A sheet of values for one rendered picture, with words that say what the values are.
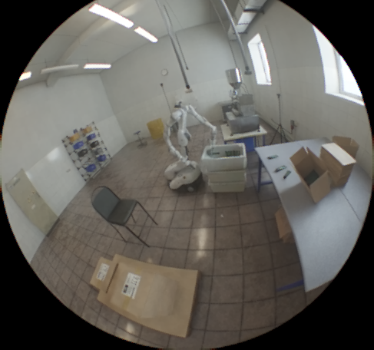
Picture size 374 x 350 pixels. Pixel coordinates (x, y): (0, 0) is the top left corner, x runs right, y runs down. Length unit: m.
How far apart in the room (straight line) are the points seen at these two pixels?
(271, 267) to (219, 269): 0.58
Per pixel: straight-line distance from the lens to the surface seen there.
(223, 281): 1.61
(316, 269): 0.99
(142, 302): 1.12
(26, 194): 4.69
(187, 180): 2.17
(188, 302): 1.51
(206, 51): 6.16
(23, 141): 5.28
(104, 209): 1.89
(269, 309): 1.66
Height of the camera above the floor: 1.60
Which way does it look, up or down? 29 degrees down
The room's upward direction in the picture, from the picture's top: 19 degrees counter-clockwise
